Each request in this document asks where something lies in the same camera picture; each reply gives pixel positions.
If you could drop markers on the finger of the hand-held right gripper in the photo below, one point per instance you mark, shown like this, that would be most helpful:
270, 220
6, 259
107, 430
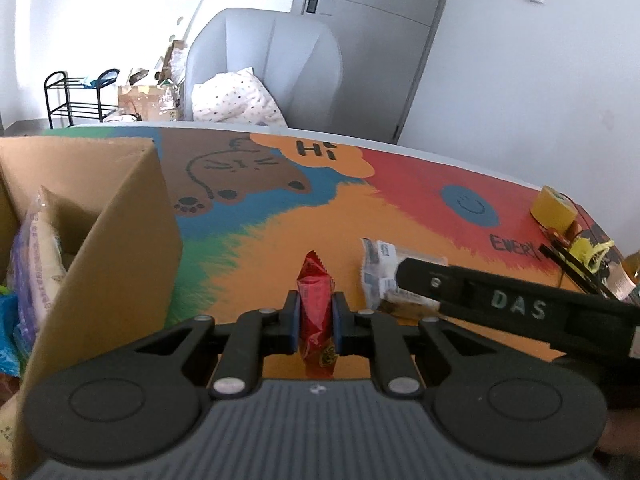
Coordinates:
465, 290

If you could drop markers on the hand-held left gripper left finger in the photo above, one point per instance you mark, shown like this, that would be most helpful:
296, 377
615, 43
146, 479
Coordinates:
296, 320

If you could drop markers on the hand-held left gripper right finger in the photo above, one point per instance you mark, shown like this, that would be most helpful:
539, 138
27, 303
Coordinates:
337, 322

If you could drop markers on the red snack packet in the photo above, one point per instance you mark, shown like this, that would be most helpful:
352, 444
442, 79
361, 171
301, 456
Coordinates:
315, 310

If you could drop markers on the clear cookie packet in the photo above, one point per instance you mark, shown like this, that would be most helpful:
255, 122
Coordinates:
380, 270

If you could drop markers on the large cardboard box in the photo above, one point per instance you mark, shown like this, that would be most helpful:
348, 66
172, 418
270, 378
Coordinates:
115, 260

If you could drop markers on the purple and white bread packet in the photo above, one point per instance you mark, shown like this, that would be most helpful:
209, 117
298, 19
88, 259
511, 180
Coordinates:
35, 260

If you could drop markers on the blue snack packet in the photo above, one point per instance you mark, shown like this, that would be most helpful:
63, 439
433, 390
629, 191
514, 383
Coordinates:
9, 340

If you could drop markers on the amber glass bottle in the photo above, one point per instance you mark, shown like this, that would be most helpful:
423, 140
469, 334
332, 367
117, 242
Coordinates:
632, 275

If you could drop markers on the black metal rods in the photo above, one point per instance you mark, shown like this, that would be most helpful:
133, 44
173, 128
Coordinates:
565, 260

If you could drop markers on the yellow plastic strip bundle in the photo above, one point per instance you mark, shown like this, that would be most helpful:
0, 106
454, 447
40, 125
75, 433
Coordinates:
585, 252

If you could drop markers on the small brown spool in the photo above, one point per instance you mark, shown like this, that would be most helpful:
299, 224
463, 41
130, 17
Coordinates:
572, 230

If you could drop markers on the yellow tape roll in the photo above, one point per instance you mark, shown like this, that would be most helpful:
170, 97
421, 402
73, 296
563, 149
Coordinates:
550, 207

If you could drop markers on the colourful printed tablecloth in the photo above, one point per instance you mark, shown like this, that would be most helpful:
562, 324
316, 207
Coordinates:
300, 200

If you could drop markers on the white dotted pillow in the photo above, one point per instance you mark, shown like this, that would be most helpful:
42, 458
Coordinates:
235, 97

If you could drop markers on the grey door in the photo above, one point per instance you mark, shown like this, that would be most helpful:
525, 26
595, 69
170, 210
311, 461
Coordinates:
370, 50

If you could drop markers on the small cardboard box with clutter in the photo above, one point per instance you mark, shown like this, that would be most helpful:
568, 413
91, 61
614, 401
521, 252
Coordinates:
145, 102

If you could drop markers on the grey padded chair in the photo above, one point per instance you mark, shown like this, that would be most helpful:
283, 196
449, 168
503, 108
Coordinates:
280, 50

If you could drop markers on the dark blue shoe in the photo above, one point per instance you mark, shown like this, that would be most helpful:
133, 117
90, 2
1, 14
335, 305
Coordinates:
107, 77

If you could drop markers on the black shoe rack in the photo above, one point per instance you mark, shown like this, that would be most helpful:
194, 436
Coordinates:
49, 95

